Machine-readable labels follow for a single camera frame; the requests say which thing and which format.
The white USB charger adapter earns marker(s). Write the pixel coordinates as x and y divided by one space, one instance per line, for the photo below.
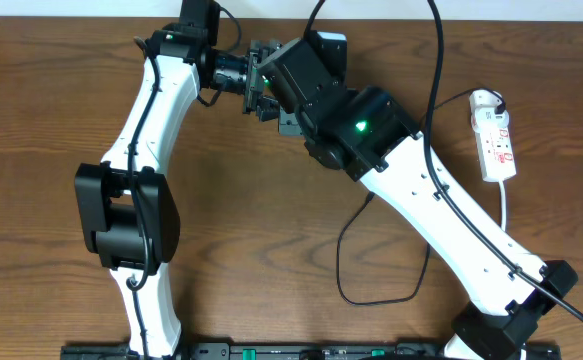
486 107

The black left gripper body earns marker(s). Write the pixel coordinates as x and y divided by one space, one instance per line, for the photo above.
249 81

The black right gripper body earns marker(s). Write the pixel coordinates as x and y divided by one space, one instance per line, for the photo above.
291 122

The white power strip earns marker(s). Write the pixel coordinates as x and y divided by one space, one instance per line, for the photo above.
494 146

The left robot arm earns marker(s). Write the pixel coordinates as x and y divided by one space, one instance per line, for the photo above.
128 214

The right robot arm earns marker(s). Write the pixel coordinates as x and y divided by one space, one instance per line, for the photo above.
369 135

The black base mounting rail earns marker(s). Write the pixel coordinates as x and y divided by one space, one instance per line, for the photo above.
224 351

